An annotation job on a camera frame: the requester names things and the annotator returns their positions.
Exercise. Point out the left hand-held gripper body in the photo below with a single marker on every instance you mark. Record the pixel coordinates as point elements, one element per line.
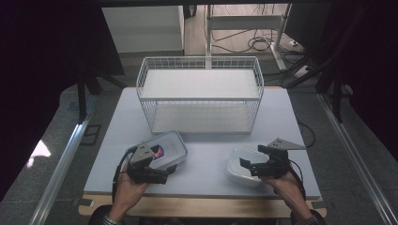
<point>142,153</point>

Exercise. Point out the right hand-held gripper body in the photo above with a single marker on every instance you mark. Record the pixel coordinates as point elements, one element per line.
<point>275,167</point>

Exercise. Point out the white square lidded box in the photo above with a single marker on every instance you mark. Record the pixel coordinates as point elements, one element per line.
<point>237,175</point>

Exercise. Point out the clear food container blue lid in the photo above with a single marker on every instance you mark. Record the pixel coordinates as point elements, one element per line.
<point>171,146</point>

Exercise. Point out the person's right hand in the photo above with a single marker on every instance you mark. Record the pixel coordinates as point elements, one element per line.
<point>286,187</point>

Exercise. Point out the person's left hand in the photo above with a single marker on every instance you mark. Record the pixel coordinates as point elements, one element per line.
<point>128,189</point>

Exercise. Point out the black metal stand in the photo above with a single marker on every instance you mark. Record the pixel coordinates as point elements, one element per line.
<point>336,100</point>
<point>82,100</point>

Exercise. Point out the white power strip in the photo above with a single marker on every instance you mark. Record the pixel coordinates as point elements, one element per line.
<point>302,72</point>

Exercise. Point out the white cabinet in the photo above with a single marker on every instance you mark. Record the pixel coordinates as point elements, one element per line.
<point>144,28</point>

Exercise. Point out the dark curtain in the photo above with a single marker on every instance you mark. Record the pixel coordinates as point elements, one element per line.
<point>37,78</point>
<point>372,62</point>

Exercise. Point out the black rectangular floor frame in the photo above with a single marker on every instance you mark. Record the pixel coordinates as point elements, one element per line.
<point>90,134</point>

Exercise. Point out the aluminium rail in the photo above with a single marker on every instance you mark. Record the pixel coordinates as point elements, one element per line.
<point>356,156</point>
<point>62,168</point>

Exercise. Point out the white desk frame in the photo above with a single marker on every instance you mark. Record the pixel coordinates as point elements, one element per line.
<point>244,22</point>

